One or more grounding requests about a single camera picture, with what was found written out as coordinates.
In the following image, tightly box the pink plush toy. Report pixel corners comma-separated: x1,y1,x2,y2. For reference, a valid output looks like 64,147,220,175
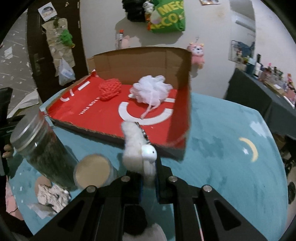
186,42,206,69

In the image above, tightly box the clear acrylic rack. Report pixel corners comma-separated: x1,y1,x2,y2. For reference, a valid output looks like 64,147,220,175
229,39,256,65

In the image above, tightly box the white bath pouf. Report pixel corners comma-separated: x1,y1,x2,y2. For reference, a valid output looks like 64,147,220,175
129,75,174,121

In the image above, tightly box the teal printed rug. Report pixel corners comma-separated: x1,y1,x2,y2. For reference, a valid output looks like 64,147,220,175
6,92,290,241

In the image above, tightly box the clear jar with beige lid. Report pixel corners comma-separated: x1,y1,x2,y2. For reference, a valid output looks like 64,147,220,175
73,154,119,189

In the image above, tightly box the glass jar with metal lid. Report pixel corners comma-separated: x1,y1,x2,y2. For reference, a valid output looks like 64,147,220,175
10,113,79,192

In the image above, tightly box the white air conditioner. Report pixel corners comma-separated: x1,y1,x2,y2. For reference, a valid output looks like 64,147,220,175
234,16,256,31

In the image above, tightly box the green plush toy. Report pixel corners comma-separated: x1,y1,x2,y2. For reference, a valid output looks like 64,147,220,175
60,29,76,48

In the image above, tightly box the hanging cardboard sheet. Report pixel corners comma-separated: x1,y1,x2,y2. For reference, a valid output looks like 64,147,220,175
41,18,77,77

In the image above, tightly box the white paper sheet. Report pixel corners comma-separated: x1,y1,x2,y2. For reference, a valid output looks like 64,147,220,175
7,88,40,118

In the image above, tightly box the person's left hand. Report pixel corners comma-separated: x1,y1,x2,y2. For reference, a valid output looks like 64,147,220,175
2,144,15,159

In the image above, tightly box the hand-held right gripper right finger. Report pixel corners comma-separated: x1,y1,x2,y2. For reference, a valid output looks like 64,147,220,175
155,160,269,241

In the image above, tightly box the group of bottles and figurines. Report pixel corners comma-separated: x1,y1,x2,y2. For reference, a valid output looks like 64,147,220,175
240,54,296,105

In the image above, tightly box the table with dark cloth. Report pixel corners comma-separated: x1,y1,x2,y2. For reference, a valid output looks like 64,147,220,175
224,68,296,140

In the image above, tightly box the crumpled silver foil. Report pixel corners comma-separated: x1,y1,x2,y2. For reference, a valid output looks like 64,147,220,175
28,184,72,219

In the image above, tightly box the clear plastic bag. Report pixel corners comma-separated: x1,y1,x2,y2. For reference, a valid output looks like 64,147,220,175
58,58,76,86

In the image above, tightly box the door handle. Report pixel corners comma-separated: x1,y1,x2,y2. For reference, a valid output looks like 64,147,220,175
32,53,46,76

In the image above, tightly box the dark brown door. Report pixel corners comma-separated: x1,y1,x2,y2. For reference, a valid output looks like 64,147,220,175
26,0,90,99

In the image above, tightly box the red-lined cardboard box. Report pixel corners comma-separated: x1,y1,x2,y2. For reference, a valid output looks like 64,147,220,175
45,46,192,162

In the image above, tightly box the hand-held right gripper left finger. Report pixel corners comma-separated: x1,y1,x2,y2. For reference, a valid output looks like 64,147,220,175
30,173,144,241

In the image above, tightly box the black bag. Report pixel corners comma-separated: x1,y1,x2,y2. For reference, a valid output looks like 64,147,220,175
122,0,149,23

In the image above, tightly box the spray bottle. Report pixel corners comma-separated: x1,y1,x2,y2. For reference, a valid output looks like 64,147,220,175
115,29,124,50

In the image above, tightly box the round picture sticker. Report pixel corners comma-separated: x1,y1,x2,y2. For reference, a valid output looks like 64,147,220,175
37,2,58,22

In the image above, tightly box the white fluffy plush keychain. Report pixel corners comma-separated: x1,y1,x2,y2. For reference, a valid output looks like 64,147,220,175
121,121,159,186

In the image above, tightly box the green shopping bag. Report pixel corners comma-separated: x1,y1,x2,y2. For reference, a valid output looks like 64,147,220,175
147,0,187,33

